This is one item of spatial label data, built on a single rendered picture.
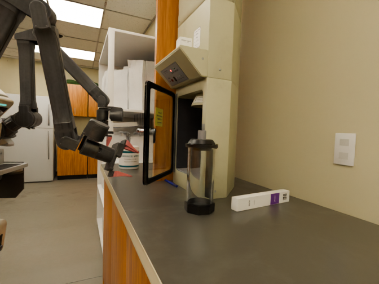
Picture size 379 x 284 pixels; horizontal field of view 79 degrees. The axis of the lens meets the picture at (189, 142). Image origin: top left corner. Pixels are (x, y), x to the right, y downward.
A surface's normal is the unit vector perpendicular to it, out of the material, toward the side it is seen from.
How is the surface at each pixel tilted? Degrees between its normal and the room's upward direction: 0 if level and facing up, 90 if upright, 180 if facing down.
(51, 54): 100
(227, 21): 90
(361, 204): 90
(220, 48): 90
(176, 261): 0
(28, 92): 91
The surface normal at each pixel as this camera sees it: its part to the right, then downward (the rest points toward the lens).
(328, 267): 0.04, -1.00
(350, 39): -0.90, -0.01
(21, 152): 0.43, 0.06
